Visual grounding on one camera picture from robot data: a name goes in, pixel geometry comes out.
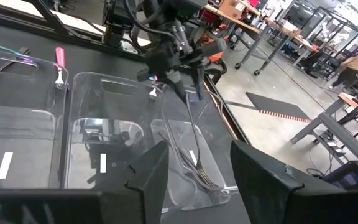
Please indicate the cardboard box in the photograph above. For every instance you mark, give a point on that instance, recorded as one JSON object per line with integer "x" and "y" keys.
{"x": 232, "y": 7}

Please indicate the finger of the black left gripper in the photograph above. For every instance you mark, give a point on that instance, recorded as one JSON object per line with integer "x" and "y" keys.
{"x": 199, "y": 84}
{"x": 179, "y": 88}

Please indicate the black table mat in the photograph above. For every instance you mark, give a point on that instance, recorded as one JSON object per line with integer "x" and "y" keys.
{"x": 89, "y": 62}

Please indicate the clear plastic bin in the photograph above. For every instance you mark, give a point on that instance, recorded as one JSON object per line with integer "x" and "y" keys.
{"x": 17, "y": 130}
{"x": 113, "y": 109}
{"x": 216, "y": 149}

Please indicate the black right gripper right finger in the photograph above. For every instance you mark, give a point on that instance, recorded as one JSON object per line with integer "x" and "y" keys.
{"x": 259, "y": 186}

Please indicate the long wooden workbench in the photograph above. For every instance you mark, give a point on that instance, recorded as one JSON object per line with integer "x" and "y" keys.
{"x": 247, "y": 26}

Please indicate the person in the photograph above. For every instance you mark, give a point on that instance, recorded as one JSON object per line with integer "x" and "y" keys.
{"x": 353, "y": 65}

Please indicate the orange shop vacuum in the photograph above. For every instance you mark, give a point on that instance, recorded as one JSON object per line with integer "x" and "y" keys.
{"x": 216, "y": 56}

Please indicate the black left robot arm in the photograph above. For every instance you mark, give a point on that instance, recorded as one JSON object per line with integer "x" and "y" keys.
{"x": 166, "y": 12}

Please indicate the black floor mat striped edge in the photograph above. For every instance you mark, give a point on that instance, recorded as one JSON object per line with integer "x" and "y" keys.
{"x": 275, "y": 105}

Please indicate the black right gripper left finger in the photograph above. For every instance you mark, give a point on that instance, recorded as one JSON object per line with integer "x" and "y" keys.
{"x": 154, "y": 174}

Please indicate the black metal fork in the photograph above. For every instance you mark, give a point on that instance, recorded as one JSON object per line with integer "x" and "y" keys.
{"x": 25, "y": 50}
{"x": 194, "y": 137}
{"x": 172, "y": 143}

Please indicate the black monitor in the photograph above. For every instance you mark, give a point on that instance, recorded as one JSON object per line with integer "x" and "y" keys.
{"x": 346, "y": 177}

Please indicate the grey metal table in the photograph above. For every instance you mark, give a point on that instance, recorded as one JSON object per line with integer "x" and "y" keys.
{"x": 337, "y": 130}

